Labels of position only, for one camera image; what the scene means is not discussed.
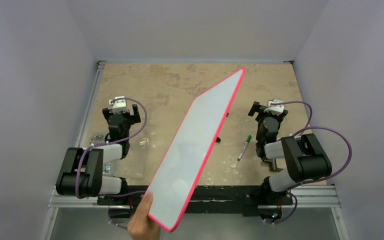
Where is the green white marker pen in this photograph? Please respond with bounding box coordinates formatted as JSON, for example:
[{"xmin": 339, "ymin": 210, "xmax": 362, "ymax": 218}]
[{"xmin": 237, "ymin": 135, "xmax": 252, "ymax": 161}]

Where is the red-framed whiteboard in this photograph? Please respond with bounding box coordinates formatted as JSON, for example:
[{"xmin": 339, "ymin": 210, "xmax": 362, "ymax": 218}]
[{"xmin": 146, "ymin": 68, "xmax": 246, "ymax": 233}]

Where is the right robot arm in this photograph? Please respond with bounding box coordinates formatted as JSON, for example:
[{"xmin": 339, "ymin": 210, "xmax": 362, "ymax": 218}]
[{"xmin": 248, "ymin": 99, "xmax": 332, "ymax": 204}]

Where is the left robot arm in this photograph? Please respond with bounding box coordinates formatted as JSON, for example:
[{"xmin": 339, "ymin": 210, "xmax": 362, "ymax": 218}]
[{"xmin": 55, "ymin": 104, "xmax": 141, "ymax": 205}]

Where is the person's bare hand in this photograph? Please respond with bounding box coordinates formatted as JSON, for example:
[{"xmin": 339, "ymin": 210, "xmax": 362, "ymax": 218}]
[{"xmin": 127, "ymin": 193, "xmax": 161, "ymax": 240}]

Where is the clear plastic screw box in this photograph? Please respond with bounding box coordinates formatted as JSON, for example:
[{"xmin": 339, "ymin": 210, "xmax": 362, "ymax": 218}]
[{"xmin": 102, "ymin": 133, "xmax": 150, "ymax": 179}]

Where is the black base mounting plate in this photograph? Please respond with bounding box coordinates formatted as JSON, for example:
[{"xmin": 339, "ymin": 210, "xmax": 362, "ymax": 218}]
[{"xmin": 97, "ymin": 185, "xmax": 294, "ymax": 220}]

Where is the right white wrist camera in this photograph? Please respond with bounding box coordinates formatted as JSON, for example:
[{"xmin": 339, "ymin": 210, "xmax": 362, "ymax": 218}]
[{"xmin": 264, "ymin": 99, "xmax": 285, "ymax": 116}]

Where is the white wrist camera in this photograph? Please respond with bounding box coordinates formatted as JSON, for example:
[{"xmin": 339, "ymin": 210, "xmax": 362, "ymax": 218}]
[
  {"xmin": 109, "ymin": 96, "xmax": 129, "ymax": 114},
  {"xmin": 264, "ymin": 99, "xmax": 285, "ymax": 116}
]

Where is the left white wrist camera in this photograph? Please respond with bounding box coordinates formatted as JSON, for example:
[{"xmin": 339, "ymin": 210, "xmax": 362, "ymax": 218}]
[{"xmin": 109, "ymin": 96, "xmax": 129, "ymax": 114}]

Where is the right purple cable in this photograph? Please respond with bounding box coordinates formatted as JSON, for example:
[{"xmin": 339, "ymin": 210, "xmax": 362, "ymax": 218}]
[{"xmin": 263, "ymin": 100, "xmax": 353, "ymax": 226}]

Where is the grey metal crank handle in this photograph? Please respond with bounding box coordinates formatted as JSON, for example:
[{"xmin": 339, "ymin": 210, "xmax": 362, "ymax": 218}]
[{"xmin": 262, "ymin": 159, "xmax": 283, "ymax": 172}]

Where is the aluminium frame rail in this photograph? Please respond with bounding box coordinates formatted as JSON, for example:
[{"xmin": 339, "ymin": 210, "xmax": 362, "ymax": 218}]
[{"xmin": 48, "ymin": 185, "xmax": 341, "ymax": 209}]

